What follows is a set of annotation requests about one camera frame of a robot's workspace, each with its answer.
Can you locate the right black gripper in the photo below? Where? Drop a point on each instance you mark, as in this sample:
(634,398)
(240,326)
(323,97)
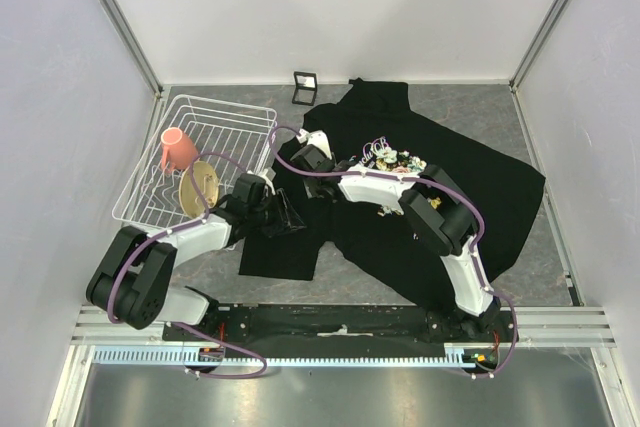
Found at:
(310,188)

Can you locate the small black open box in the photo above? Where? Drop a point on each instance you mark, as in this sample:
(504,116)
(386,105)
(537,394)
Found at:
(305,88)

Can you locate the toothed aluminium cable rail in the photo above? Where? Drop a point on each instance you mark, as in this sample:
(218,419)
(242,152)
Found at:
(195,357)

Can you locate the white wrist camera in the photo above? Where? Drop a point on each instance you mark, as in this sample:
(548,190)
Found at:
(316,138)
(268,175)

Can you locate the black printed t-shirt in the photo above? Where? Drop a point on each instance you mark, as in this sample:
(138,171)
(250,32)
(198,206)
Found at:
(373,119)

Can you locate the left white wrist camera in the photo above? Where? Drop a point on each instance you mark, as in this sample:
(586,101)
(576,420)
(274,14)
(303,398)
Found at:
(268,175)

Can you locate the white wire basket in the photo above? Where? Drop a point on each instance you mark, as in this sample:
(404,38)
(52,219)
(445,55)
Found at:
(231,137)

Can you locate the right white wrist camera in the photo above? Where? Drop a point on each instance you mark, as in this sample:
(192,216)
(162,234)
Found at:
(316,138)

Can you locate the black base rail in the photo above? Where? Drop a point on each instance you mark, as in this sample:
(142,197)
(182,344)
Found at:
(243,323)

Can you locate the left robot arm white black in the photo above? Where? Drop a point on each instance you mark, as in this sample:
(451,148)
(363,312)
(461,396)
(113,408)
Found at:
(132,281)

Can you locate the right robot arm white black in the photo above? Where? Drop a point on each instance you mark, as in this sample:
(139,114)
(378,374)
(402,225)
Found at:
(436,208)

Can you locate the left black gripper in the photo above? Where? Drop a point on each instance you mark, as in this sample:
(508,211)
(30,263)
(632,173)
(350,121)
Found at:
(287,220)

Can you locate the pink plastic cup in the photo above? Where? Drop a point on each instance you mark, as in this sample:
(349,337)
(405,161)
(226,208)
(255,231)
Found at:
(178,150)

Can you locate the tan round plate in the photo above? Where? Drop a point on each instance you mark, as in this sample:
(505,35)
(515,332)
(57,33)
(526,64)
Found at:
(198,189)

